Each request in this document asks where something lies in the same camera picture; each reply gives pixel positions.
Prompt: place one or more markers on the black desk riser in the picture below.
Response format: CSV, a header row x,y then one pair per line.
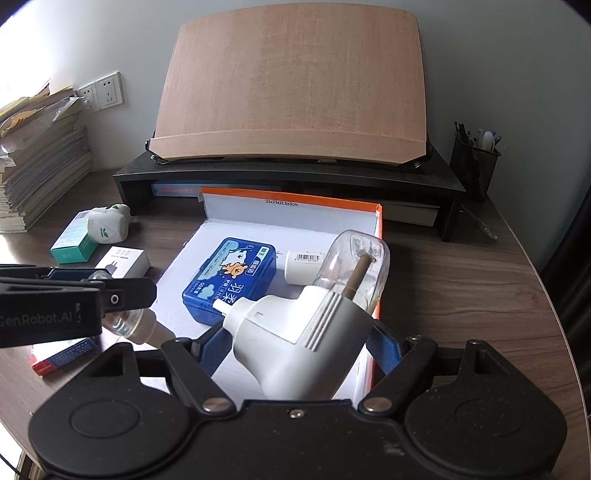
x,y
295,173

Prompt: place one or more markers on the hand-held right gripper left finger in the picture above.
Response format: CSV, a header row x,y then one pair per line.
x,y
214,347

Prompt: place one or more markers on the wooden stand board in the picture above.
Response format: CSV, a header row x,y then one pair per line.
x,y
295,83

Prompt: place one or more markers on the black chair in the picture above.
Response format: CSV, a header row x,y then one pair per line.
x,y
570,258

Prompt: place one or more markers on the small white bottle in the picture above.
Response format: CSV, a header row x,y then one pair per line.
x,y
302,267

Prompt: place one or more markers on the white plug-in heater with bottle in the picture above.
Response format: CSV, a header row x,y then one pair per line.
x,y
295,341

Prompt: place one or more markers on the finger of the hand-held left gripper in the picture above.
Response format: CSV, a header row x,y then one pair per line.
x,y
134,295
69,275

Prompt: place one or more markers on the red playing card box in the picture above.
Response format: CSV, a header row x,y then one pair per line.
x,y
64,356

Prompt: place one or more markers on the white heater with green leaf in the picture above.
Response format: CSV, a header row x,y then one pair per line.
x,y
108,225

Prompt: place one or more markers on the clear pen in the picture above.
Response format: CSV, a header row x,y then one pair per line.
x,y
480,224

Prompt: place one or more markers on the white wall socket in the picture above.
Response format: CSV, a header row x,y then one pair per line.
x,y
110,91
87,99

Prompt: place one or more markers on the clear liquid bottle with cap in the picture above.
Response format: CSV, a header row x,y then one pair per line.
x,y
127,324

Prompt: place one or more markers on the white charger box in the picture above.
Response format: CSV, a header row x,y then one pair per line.
x,y
124,262

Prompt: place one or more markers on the blue floss pick box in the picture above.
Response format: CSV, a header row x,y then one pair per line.
x,y
231,277

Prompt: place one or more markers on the stack of books and papers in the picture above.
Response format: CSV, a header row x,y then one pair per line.
x,y
41,170

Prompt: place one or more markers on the black pen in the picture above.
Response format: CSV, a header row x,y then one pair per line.
x,y
460,131

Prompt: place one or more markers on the black mesh pen holder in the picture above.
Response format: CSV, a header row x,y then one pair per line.
x,y
473,170

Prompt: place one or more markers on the teal and white box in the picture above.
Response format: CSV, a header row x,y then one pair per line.
x,y
74,242

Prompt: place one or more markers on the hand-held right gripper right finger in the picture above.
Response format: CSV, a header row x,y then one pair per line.
x,y
384,351

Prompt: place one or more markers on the orange and white cardboard box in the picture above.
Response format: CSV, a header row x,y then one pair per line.
x,y
304,217

